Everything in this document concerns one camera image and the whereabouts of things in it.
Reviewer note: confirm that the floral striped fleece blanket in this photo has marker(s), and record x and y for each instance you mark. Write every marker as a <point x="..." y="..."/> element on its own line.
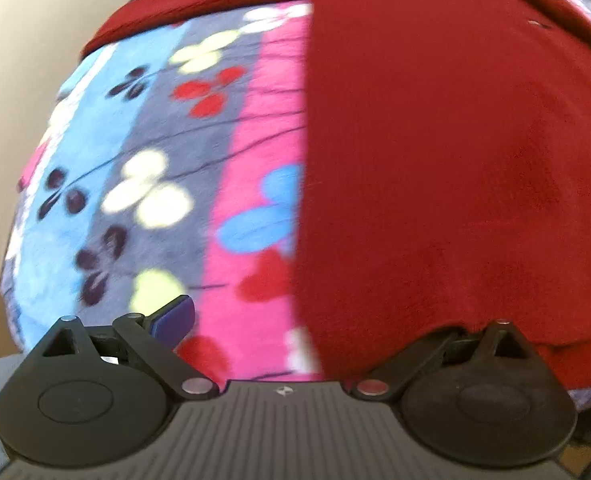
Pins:
<point x="165" y="160"/>

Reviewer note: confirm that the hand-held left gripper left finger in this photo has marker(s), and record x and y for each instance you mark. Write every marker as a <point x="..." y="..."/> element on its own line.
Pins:
<point x="178" y="317"/>

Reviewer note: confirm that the dark red knitted garment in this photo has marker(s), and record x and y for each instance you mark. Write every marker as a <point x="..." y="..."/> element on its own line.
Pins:
<point x="425" y="160"/>

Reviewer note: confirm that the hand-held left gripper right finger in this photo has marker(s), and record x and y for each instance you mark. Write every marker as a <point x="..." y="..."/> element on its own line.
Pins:
<point x="415" y="355"/>

